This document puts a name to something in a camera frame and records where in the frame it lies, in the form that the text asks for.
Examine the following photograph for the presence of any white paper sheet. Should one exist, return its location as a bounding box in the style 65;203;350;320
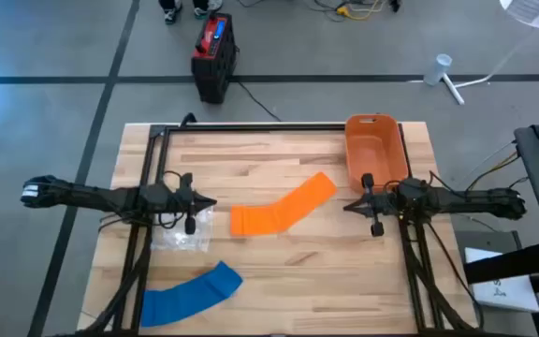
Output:
464;246;539;314

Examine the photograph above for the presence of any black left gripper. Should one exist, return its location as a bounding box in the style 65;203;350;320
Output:
178;172;218;236

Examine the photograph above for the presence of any black left camera cable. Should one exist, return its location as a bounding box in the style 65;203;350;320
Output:
156;169;186;230

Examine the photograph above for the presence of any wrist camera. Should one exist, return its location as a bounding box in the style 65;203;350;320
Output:
165;185;182;210
384;186;404;214

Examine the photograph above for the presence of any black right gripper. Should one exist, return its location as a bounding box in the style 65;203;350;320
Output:
342;172;387;238

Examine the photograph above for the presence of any person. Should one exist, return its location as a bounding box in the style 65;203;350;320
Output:
157;0;224;25

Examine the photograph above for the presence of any black floor cable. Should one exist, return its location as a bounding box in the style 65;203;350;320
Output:
234;78;284;123

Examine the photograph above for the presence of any clear plastic bag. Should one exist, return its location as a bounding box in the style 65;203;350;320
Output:
151;205;214;253

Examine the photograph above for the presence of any blue elastic bandage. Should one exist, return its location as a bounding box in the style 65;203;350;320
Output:
140;260;244;328

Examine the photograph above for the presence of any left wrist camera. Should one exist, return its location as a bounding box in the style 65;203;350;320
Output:
165;185;182;210

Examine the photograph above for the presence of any red and black battery box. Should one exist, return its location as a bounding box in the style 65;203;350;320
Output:
190;9;240;105

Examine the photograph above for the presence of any orange plastic bin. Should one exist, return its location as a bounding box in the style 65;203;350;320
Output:
343;113;411;196

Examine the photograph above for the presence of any black right camera cable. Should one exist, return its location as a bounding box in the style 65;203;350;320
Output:
381;170;439;221

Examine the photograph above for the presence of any orange elastic bandage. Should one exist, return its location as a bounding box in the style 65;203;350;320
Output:
229;171;339;237

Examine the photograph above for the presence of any white round object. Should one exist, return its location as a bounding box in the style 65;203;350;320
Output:
499;0;539;30

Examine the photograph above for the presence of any yellow cable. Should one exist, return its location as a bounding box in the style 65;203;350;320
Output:
335;0;388;22

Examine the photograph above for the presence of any black camera cable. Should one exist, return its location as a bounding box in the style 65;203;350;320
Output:
381;170;439;221
156;169;186;230

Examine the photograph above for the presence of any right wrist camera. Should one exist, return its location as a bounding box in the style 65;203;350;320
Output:
384;186;404;214

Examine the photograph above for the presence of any white floor stand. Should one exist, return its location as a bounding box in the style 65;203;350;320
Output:
407;25;537;106

